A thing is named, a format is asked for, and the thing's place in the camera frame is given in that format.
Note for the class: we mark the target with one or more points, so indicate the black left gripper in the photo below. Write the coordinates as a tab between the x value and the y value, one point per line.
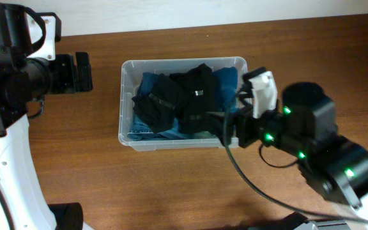
65	73

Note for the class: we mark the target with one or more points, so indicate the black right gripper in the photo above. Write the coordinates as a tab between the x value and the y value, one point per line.
243	118

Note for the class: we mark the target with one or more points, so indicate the teal blue shirt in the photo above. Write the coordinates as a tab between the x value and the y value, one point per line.
226	86

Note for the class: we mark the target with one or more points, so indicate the black garment with tape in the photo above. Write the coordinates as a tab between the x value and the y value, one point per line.
199	83

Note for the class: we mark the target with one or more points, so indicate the dark green-black garment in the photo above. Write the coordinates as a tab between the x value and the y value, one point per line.
158	106

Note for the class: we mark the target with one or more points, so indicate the dark blue jeans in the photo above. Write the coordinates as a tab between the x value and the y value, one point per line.
139	131

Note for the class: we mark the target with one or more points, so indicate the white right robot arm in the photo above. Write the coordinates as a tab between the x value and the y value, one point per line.
301	121

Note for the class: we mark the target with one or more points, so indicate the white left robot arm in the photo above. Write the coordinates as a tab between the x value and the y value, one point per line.
22	204

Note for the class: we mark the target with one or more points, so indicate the light blue folded jeans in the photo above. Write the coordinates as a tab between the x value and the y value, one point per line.
203	135

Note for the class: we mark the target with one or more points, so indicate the clear plastic storage bin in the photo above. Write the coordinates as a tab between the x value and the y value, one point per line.
131	76

